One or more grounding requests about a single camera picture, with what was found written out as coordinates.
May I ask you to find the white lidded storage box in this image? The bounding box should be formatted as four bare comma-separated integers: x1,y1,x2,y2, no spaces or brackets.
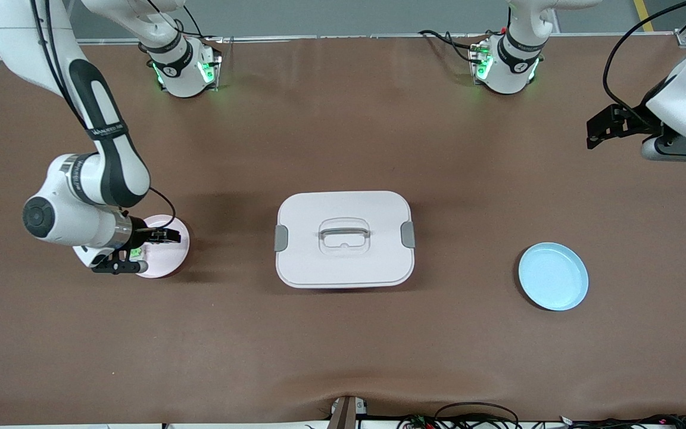
274,191,416,290

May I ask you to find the pink round plate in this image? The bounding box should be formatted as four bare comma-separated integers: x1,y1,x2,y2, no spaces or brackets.
135,214,191,279

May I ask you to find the light blue round plate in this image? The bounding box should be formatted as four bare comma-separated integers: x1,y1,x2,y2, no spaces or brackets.
518,242,590,312

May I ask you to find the brown table mat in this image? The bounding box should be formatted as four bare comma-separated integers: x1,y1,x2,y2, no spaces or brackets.
0,35,686,427

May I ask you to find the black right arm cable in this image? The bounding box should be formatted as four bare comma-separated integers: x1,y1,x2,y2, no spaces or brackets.
148,188,177,232

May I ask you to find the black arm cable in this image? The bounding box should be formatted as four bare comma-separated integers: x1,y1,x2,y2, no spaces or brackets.
148,188,177,232
603,0,686,125

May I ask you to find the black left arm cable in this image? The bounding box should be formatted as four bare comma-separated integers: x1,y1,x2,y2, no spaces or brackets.
603,0,686,125

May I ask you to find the black base cable bundle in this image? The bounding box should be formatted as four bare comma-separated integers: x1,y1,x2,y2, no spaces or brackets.
419,29,488,64

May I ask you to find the metal mount bracket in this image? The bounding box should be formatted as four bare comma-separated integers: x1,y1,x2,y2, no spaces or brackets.
328,395,369,429

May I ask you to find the black looped cable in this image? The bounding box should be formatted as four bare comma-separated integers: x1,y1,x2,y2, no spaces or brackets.
434,402,520,429

